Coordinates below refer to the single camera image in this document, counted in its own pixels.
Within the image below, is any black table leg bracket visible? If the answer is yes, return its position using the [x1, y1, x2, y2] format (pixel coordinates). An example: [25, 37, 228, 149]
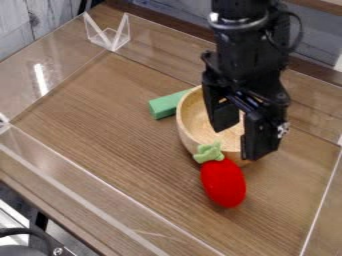
[27, 210, 77, 256]

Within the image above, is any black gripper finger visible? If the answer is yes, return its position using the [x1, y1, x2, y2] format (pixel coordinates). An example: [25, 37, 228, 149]
[201, 84, 239, 133]
[240, 107, 288, 161]

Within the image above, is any red plush strawberry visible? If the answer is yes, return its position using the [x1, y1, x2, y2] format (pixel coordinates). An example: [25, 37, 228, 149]
[192, 142, 247, 208]

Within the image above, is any wooden bowl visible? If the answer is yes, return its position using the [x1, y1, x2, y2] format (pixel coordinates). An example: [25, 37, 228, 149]
[176, 86, 252, 167]

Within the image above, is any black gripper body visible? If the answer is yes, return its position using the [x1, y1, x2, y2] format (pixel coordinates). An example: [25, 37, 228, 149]
[201, 11, 303, 114]

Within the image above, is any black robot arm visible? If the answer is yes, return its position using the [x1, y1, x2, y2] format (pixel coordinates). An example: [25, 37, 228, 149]
[201, 0, 303, 161]

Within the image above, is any clear acrylic corner bracket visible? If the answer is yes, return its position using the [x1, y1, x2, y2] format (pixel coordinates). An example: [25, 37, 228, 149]
[82, 13, 130, 52]

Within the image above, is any green block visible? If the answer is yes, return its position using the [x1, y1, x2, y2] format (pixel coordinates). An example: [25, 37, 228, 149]
[148, 89, 189, 120]

